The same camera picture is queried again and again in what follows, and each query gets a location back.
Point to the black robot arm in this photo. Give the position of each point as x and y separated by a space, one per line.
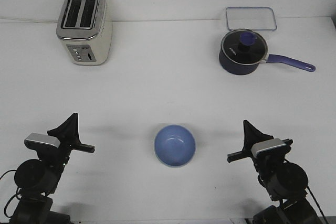
37 178
284 181

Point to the clear blue-rimmed container lid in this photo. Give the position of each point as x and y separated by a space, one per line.
252 18

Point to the dark blue saucepan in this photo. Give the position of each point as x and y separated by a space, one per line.
239 69

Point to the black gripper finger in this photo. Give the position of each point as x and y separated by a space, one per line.
75 128
66 130
254 136
246 129

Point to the green bowl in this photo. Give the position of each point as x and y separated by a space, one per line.
173 166

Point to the cream two-slot toaster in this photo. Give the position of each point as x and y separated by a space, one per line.
85 31

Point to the blue bowl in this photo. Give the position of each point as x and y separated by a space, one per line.
174 145

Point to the glass pot lid blue knob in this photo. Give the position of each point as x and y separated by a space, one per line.
243 46

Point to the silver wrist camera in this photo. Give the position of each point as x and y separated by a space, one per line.
36 139
265 146

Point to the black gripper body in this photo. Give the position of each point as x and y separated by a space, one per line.
265 162
69 141

